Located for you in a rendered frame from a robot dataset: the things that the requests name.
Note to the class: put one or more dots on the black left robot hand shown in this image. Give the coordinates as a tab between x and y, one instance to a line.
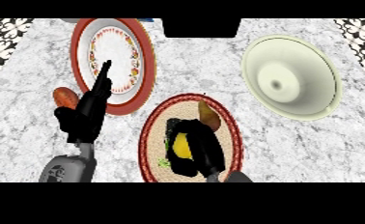
88	121

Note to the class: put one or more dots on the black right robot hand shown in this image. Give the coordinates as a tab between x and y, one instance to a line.
207	147

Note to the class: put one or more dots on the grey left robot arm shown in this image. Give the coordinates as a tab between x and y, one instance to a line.
67	170

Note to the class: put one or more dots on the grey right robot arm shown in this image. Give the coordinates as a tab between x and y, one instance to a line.
237	178

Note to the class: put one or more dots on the yellow lemon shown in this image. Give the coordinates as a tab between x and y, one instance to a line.
182	147

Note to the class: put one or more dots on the round woven red-rimmed placemat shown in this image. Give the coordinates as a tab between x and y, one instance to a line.
154	144

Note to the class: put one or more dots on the pale green bowl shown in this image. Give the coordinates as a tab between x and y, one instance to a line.
290	76

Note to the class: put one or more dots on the orange sweet potato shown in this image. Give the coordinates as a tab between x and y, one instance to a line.
65	97

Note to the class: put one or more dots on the brown pear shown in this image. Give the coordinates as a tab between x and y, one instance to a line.
210	118

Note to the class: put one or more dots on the green leafy vegetable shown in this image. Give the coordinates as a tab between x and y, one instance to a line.
164	162

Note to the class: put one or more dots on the red rimmed patterned plate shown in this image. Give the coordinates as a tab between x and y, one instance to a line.
116	50

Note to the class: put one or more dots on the small grey object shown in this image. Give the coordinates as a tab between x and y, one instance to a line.
70	20

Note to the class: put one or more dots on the small blue object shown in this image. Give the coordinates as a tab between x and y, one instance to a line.
147	19

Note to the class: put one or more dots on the black appliance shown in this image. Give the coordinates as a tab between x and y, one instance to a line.
200	27

